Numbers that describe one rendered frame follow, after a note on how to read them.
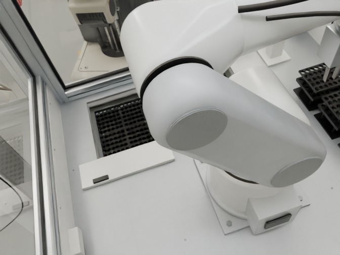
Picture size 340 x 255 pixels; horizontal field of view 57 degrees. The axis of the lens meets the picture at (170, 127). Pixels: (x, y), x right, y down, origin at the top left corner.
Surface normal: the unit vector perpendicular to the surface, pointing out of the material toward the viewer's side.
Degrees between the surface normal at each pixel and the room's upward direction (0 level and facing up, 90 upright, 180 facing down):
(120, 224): 0
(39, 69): 90
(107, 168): 0
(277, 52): 90
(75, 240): 0
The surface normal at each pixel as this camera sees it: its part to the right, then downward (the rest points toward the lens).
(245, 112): 0.65, 0.11
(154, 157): -0.12, -0.57
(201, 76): 0.26, -0.65
